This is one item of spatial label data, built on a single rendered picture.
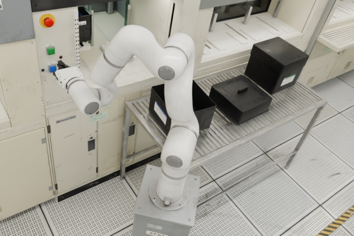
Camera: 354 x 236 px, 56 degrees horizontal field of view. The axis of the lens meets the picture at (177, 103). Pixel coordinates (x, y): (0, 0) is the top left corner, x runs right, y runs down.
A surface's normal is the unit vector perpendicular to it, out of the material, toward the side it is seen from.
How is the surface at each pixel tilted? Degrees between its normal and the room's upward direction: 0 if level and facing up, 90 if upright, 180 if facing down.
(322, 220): 0
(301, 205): 0
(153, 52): 62
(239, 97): 0
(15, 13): 90
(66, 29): 90
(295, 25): 90
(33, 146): 90
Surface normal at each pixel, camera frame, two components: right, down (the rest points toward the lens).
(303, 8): -0.81, 0.28
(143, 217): -0.16, 0.62
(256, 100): 0.15, -0.76
